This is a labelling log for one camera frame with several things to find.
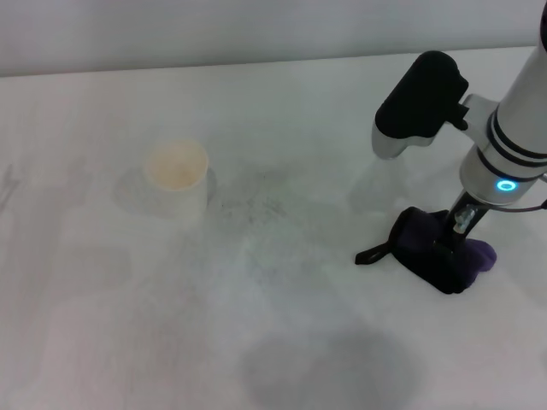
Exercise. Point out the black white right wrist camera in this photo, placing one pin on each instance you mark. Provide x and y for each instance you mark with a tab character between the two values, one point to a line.
419	98

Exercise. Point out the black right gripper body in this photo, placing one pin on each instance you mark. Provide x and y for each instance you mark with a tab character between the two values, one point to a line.
463	222

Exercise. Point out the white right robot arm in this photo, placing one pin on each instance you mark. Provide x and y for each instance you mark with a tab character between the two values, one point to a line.
513	128

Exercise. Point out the white paper cup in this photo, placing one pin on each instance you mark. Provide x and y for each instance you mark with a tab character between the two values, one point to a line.
179	179

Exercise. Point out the purple rag with black trim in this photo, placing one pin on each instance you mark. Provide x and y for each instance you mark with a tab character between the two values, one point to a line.
427	256

